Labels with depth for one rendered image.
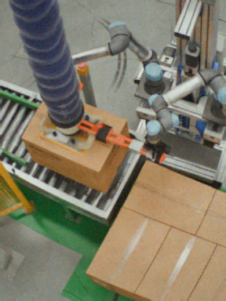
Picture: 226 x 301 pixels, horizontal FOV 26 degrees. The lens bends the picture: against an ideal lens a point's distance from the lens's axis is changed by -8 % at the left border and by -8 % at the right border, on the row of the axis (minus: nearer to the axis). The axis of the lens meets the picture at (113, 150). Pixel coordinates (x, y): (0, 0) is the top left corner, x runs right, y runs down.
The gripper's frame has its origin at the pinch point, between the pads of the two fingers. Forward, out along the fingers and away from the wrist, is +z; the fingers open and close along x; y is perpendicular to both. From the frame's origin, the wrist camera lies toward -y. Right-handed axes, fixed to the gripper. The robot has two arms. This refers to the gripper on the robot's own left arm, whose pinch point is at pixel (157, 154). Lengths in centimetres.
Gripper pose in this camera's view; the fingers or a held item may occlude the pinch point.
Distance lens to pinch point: 311.6
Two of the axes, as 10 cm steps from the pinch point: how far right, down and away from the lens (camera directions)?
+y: -8.9, -3.7, 2.5
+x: -4.4, 8.3, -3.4
